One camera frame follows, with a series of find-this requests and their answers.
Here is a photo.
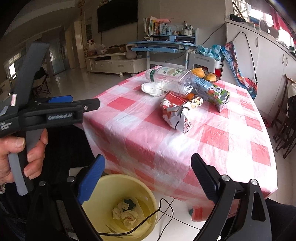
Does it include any white wall cabinet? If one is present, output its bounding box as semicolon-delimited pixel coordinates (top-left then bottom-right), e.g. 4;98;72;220
226;20;295;117

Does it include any pale kettlebell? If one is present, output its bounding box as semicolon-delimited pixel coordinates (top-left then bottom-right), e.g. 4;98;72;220
125;44;137;59

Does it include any blue children's study desk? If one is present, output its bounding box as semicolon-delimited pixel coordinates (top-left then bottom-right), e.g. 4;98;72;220
130;28;199;69

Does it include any colourful fabric bag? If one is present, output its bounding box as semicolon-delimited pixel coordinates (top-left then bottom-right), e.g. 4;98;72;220
221;41;258;100

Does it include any white pen cup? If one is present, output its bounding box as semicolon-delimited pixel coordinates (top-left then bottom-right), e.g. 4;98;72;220
182;21;193;37

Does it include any white tissue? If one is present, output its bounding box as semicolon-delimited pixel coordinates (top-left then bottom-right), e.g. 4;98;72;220
141;82;165;97

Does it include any clear plastic water bottle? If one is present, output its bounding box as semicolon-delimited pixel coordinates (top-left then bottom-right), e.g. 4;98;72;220
145;66;196;95

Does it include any red white checkered tablecloth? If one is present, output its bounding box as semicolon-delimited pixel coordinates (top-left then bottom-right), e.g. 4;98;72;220
83;73;278;221

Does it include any black folding chair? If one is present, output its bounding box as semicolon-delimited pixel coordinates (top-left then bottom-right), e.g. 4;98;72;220
271;74;295;159
31;67;51;99

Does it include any yellow mango right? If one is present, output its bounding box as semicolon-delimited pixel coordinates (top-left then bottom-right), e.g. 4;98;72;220
204;73;217;82

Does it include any white plastic stool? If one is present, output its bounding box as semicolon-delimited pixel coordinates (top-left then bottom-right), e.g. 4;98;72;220
188;53;223;78

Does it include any light blue plastic bag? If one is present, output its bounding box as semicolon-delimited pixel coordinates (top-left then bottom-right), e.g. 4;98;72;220
196;45;224;62

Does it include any cream tv cabinet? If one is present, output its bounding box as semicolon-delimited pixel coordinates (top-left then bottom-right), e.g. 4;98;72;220
85;53;147;76

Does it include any row of books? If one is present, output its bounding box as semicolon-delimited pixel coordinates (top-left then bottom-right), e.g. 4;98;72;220
143;16;170;36

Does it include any blue green milk carton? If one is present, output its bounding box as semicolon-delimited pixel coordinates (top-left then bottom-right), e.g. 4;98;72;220
193;77;230;113

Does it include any black wall television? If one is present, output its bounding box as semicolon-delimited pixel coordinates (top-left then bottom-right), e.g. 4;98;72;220
97;0;138;33

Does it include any yellow trash bucket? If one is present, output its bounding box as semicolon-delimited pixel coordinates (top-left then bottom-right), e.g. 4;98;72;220
82;174;159;240

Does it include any black folding chair far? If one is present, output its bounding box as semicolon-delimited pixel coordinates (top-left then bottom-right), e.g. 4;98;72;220
31;67;51;99

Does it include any person's left hand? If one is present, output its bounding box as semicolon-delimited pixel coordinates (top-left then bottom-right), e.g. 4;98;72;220
1;129;48;185

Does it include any red snack wrapper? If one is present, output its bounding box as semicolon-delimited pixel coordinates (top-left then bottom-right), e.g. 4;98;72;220
161;91;203;133

